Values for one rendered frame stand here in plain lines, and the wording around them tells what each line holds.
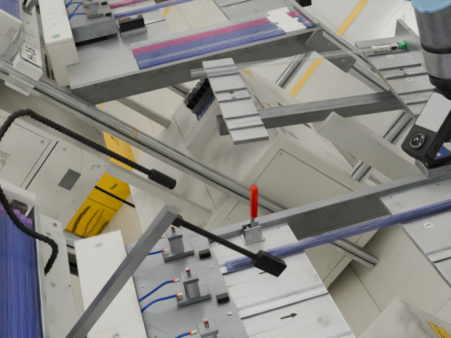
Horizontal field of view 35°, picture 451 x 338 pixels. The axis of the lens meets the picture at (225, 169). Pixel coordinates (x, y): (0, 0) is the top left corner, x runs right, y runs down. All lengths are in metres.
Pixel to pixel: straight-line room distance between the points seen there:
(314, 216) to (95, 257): 0.41
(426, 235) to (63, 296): 0.61
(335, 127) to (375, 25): 1.61
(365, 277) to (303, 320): 1.44
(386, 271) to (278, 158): 0.59
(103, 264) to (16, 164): 0.91
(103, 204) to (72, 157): 2.36
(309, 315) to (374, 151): 0.65
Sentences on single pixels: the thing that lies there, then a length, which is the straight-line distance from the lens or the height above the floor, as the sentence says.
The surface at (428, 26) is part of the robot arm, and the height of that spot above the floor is 1.16.
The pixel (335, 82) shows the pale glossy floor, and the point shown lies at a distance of 3.15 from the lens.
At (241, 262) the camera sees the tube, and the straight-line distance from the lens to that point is 1.19.
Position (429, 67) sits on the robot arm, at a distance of 1.01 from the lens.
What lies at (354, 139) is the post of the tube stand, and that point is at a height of 0.75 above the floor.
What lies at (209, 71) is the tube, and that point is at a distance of 1.58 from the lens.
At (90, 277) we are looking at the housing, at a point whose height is 1.29.
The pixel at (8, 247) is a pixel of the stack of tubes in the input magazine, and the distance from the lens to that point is 1.05.
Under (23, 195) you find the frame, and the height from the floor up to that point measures 1.41.
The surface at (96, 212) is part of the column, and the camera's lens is 4.38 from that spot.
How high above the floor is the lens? 1.74
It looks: 30 degrees down
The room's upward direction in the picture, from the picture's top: 62 degrees counter-clockwise
